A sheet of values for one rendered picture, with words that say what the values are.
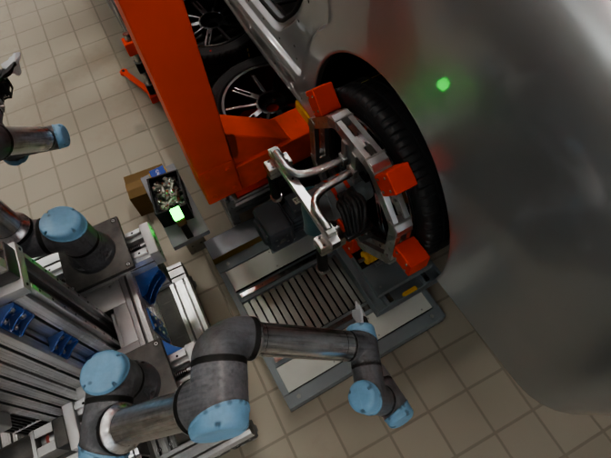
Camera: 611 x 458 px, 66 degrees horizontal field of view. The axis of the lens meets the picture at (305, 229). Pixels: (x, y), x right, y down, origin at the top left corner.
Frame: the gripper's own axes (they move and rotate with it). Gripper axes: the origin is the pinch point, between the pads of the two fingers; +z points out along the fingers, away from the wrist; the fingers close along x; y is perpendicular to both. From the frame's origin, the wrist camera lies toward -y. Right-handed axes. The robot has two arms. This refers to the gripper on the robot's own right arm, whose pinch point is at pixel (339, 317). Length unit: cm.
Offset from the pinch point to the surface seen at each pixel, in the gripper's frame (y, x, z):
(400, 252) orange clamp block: -8.6, -25.6, 6.6
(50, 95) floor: 24, 79, 264
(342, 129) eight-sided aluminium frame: 18, -41, 35
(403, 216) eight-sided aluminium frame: -1.3, -34.5, 10.3
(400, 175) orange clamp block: 13.8, -43.0, 10.0
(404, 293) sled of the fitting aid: -74, -4, 30
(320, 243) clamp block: 10.7, -12.0, 16.4
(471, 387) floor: -102, 5, -12
